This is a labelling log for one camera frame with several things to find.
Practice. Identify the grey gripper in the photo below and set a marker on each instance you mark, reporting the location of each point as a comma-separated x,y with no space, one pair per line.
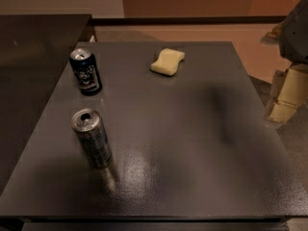
295,36

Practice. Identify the silver redbull can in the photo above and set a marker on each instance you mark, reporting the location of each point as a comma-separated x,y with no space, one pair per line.
90,131

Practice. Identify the dark blue soda can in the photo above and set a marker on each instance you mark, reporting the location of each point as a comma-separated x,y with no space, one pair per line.
83,64

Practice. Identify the yellow sponge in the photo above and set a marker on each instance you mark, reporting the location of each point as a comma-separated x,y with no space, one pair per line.
168,62

